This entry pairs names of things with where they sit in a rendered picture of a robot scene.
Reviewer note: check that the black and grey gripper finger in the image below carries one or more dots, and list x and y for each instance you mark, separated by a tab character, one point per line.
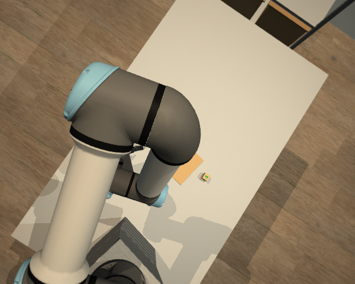
138	147

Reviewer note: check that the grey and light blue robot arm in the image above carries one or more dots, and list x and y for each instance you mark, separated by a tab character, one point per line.
111	109

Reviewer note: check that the orange mat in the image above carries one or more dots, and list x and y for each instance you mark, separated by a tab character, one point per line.
185	170

